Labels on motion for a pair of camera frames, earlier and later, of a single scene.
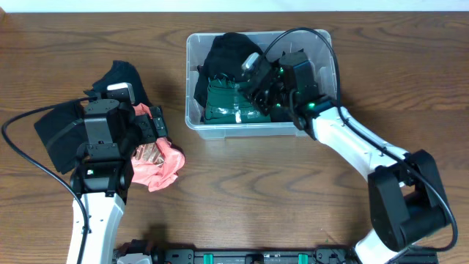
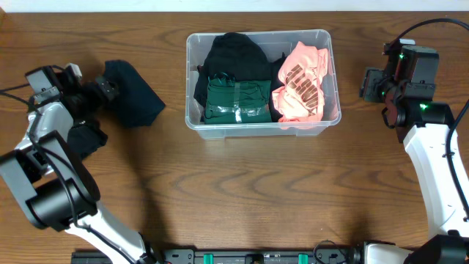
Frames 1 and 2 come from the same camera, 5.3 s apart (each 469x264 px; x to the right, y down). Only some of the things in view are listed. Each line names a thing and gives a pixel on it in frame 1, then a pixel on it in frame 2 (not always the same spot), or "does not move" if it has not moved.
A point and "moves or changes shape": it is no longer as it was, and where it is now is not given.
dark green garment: x=225 y=104 does not move
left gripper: x=147 y=124 -> x=106 y=86
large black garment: x=226 y=54 does not move
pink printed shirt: x=154 y=163 moves or changes shape
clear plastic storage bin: x=214 y=108 does not move
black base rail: x=323 y=256 does not move
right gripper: x=259 y=93 -> x=374 y=78
